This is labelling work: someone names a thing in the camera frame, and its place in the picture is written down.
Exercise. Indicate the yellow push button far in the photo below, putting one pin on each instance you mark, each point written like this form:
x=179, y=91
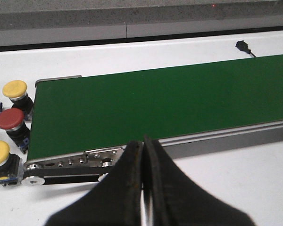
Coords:
x=16, y=91

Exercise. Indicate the yellow push button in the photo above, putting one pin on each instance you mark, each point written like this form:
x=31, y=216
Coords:
x=16, y=91
x=11, y=166

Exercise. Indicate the grey stone slab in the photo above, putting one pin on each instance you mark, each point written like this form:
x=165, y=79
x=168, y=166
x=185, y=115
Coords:
x=213, y=10
x=61, y=18

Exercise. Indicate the black sensor with cable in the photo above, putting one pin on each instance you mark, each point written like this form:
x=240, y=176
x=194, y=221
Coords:
x=243, y=46

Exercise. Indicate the grey stone slab right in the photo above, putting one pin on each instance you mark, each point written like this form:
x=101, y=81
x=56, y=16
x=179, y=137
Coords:
x=213, y=10

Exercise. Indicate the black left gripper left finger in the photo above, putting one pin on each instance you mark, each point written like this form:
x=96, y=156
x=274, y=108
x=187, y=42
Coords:
x=114, y=201

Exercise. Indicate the green conveyor belt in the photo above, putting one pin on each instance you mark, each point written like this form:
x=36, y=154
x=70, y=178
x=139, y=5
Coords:
x=87, y=113

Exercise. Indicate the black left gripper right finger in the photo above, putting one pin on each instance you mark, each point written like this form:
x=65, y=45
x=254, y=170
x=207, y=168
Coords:
x=172, y=199

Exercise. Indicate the aluminium conveyor frame rail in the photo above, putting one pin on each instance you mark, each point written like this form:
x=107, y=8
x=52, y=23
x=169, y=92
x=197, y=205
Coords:
x=187, y=145

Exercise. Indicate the grey stone slab left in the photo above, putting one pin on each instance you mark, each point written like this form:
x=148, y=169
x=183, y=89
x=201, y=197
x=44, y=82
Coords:
x=61, y=18

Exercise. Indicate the yellow push button near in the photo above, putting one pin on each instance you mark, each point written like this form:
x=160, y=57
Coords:
x=11, y=166

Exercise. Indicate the red push button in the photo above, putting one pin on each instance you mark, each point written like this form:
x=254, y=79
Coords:
x=13, y=122

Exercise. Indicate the black drive belt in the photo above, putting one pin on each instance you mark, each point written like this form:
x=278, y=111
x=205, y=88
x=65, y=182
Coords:
x=35, y=177

